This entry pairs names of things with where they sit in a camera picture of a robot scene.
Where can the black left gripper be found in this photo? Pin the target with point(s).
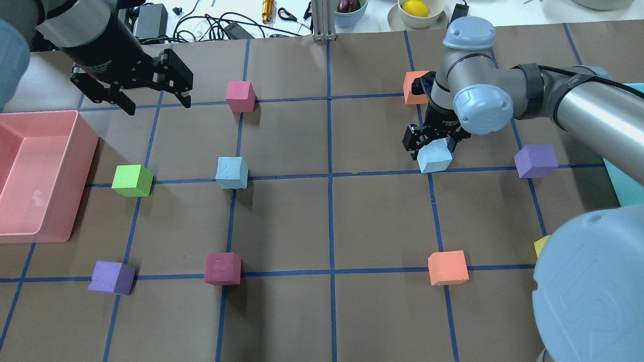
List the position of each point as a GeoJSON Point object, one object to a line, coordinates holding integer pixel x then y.
{"type": "Point", "coordinates": [107, 54]}

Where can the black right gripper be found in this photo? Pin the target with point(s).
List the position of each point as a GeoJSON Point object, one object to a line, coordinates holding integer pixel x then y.
{"type": "Point", "coordinates": [441, 119]}

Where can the light blue block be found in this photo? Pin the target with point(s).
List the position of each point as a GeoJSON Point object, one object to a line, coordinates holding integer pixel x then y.
{"type": "Point", "coordinates": [434, 157]}
{"type": "Point", "coordinates": [232, 173]}

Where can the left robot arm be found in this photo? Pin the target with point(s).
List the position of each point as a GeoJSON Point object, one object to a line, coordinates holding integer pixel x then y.
{"type": "Point", "coordinates": [64, 23]}

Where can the purple block near left arm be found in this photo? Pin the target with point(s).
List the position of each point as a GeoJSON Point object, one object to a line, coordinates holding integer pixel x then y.
{"type": "Point", "coordinates": [112, 278]}

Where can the purple block near right arm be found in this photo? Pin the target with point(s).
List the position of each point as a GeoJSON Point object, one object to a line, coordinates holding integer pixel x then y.
{"type": "Point", "coordinates": [536, 161]}

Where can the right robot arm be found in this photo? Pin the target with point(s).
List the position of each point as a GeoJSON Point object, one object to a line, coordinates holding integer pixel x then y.
{"type": "Point", "coordinates": [588, 301]}

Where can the black power brick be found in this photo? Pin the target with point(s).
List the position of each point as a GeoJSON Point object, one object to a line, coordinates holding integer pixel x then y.
{"type": "Point", "coordinates": [151, 21]}

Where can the green foam block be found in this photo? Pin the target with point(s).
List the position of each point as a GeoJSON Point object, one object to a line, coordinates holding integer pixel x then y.
{"type": "Point", "coordinates": [132, 181]}

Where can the pink block front centre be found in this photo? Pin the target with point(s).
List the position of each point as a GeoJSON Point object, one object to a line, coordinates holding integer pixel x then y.
{"type": "Point", "coordinates": [241, 96]}

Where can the pink plastic bin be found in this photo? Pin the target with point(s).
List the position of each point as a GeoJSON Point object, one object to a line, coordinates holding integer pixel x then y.
{"type": "Point", "coordinates": [45, 162]}

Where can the orange foam block far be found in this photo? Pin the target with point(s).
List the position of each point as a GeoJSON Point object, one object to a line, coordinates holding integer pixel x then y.
{"type": "Point", "coordinates": [447, 268]}

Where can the bowl with yellow lemon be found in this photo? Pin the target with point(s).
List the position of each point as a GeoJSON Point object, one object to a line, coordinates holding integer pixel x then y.
{"type": "Point", "coordinates": [410, 15]}

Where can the black power adapter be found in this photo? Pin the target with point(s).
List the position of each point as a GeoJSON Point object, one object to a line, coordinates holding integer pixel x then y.
{"type": "Point", "coordinates": [460, 10]}

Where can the yellow foam block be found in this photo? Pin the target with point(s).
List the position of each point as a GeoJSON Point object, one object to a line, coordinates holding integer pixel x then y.
{"type": "Point", "coordinates": [540, 244]}

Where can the blue bowl with fruit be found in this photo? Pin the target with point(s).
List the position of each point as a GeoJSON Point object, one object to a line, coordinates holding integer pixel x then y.
{"type": "Point", "coordinates": [349, 13]}

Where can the brass cylinder tool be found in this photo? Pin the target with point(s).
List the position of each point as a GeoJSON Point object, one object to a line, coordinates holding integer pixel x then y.
{"type": "Point", "coordinates": [267, 11]}

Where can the cyan plastic bin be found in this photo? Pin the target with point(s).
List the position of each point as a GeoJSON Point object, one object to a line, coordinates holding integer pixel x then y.
{"type": "Point", "coordinates": [628, 191]}

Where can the dark pink block far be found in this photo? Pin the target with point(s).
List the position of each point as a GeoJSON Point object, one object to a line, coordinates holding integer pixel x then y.
{"type": "Point", "coordinates": [223, 269]}

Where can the aluminium frame post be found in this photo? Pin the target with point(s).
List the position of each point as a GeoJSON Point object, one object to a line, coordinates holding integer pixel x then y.
{"type": "Point", "coordinates": [323, 20]}

